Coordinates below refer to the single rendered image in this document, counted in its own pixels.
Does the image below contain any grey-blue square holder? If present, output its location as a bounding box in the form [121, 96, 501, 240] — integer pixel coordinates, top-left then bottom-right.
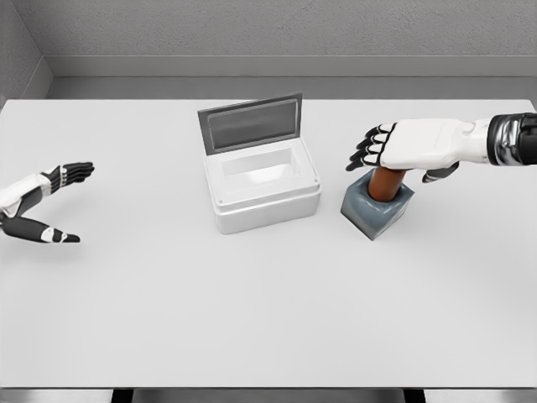
[340, 169, 416, 243]

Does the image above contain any grey hinged box lid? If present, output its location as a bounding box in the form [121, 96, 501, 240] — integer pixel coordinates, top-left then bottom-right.
[196, 90, 305, 154]

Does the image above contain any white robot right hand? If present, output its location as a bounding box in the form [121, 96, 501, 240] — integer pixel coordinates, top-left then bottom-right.
[345, 118, 465, 185]

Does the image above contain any brown cylinder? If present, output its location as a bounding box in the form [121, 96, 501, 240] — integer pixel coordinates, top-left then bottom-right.
[368, 166, 406, 203]

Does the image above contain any white open box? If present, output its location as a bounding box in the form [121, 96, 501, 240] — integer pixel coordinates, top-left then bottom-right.
[203, 144, 323, 237]

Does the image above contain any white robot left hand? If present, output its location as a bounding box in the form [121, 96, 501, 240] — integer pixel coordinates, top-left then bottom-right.
[0, 160, 96, 245]

